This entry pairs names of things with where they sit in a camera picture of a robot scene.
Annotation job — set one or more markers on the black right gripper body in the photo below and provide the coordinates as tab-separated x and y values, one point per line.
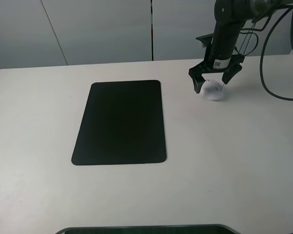
213	62

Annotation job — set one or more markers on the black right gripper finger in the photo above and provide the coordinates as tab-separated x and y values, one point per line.
196	74
230	73

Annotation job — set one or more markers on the white computer mouse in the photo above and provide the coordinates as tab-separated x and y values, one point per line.
213	90

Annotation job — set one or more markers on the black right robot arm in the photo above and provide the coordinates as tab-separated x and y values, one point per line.
230	16

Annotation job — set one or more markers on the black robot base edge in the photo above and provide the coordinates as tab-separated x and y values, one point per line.
170	229

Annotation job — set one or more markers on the black mouse pad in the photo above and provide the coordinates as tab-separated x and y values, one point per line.
122	124

